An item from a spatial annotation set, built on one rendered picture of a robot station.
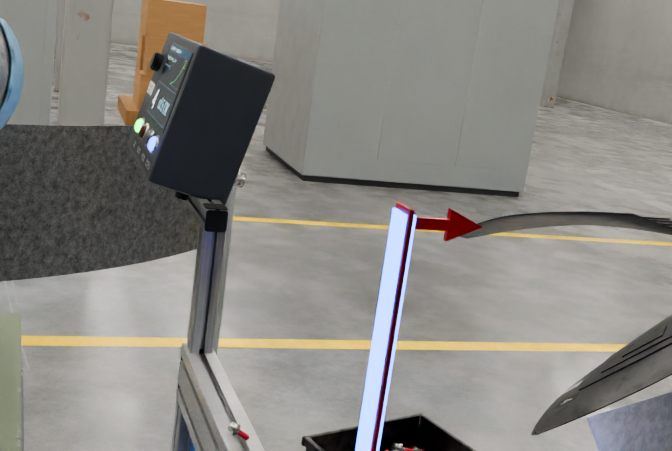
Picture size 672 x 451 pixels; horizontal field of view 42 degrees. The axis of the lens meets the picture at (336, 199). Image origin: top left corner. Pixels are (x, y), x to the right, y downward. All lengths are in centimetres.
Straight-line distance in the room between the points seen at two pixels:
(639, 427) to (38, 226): 180
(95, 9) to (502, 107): 378
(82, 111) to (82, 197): 250
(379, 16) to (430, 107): 85
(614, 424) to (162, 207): 193
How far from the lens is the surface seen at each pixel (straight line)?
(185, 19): 867
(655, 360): 94
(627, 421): 80
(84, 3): 481
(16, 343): 65
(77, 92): 485
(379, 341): 64
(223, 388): 108
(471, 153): 736
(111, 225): 246
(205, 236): 112
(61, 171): 234
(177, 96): 115
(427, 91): 710
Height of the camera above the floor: 131
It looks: 12 degrees down
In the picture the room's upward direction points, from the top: 8 degrees clockwise
